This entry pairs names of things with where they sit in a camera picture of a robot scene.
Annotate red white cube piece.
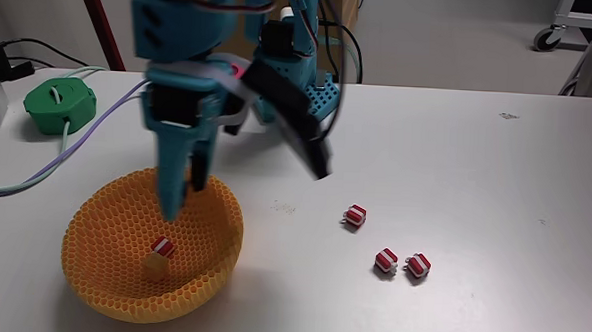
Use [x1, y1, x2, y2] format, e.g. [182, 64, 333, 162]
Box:
[403, 251, 433, 280]
[373, 247, 401, 276]
[341, 203, 368, 229]
[150, 235, 178, 260]

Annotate grey wheeled cart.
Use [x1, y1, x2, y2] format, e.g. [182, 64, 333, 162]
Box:
[532, 0, 592, 55]

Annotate black cable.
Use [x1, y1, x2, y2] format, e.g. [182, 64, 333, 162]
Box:
[310, 0, 368, 145]
[0, 36, 90, 68]

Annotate yellow honeycomb basket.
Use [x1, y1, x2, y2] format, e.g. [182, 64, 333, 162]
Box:
[57, 163, 248, 329]

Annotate purple cable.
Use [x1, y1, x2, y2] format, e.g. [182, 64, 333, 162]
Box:
[0, 72, 151, 205]

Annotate green round box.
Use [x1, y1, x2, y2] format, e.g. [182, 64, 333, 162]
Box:
[21, 75, 100, 138]

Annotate red pole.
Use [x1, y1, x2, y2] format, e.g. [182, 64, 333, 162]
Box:
[69, 0, 130, 72]

